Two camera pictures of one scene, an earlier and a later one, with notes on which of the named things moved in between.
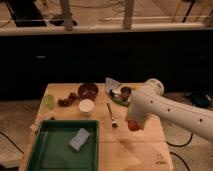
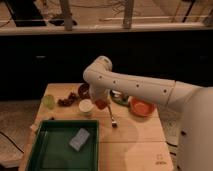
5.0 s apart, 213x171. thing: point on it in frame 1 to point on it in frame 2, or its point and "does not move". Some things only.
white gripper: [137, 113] to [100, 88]
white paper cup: [86, 105] does not move
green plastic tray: [66, 145] does not move
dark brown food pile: [67, 102] does not move
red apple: [133, 125] to [101, 104]
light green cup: [49, 101] does not move
